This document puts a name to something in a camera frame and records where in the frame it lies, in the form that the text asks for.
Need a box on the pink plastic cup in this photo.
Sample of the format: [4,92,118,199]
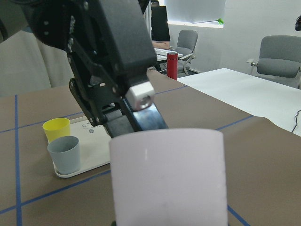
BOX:
[109,129,228,226]

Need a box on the seated person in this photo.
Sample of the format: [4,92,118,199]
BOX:
[151,6,170,50]

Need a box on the yellow plastic cup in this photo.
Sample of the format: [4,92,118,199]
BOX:
[42,118,71,143]

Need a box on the red cylinder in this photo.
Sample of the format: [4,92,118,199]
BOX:
[167,52,178,80]

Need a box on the grey plastic cup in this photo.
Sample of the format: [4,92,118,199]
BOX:
[48,136,80,175]

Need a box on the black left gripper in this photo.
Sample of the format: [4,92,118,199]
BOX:
[22,0,156,126]

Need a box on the grey office chair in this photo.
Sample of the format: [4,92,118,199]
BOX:
[247,35,301,89]
[175,30,198,76]

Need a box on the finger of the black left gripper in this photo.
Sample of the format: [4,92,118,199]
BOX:
[104,81,168,138]

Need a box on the cream plastic tray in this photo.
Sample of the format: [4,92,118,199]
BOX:
[54,117,111,178]

